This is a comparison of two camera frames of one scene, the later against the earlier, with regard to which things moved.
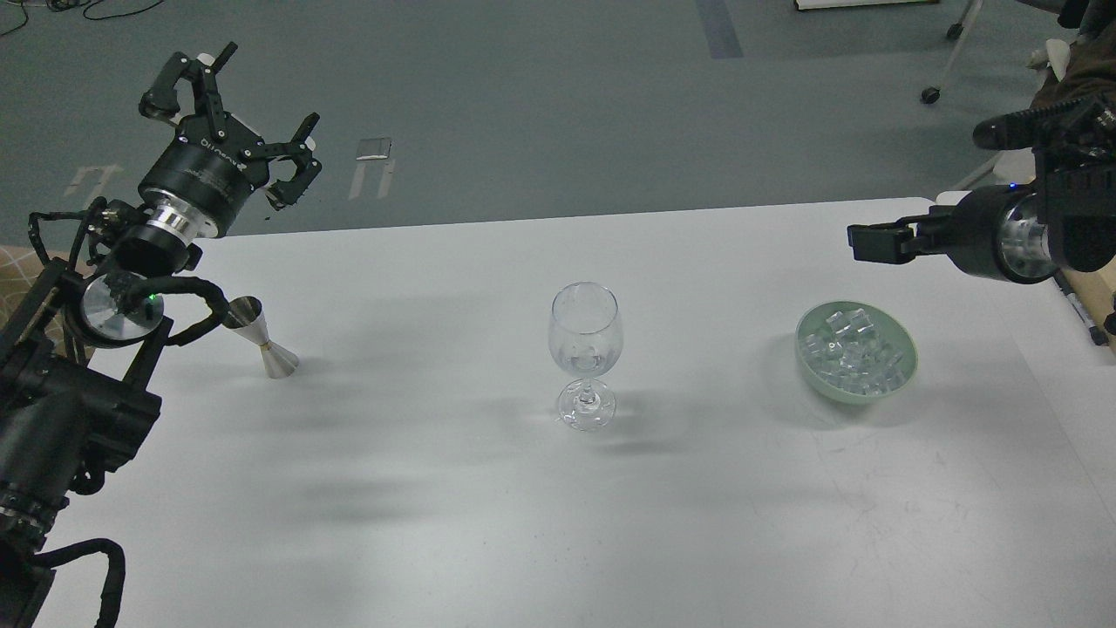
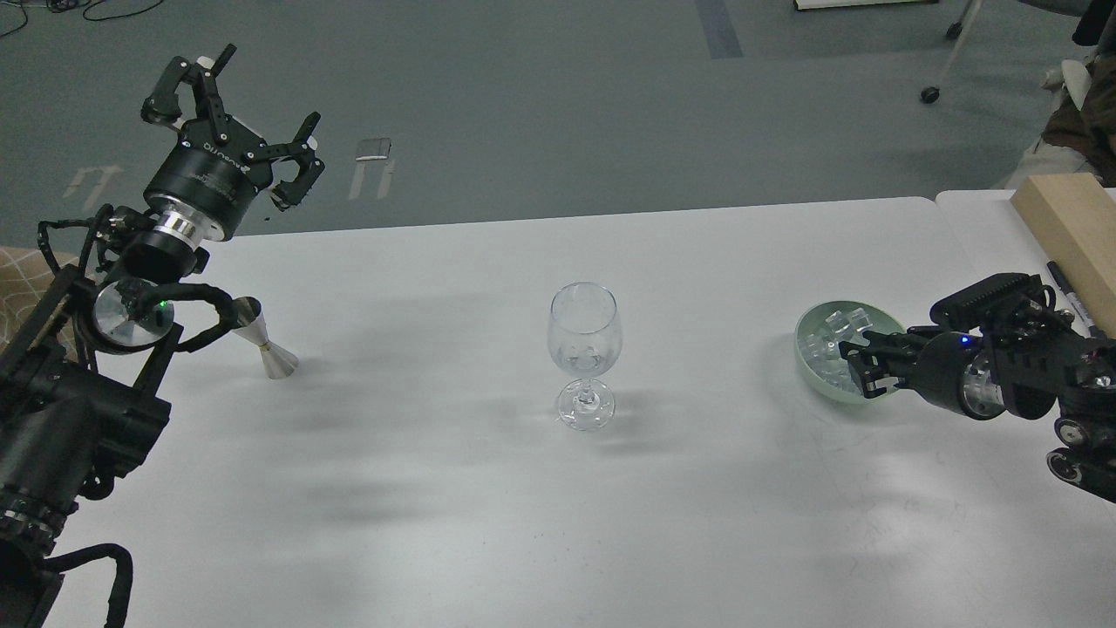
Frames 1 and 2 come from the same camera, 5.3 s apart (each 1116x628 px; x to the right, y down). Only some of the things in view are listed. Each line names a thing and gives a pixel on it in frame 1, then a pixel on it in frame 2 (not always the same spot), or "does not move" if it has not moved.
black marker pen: [1098, 336] does not move
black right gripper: [997, 230] -> [945, 367]
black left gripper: [204, 174] does not move
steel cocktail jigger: [246, 317] does not move
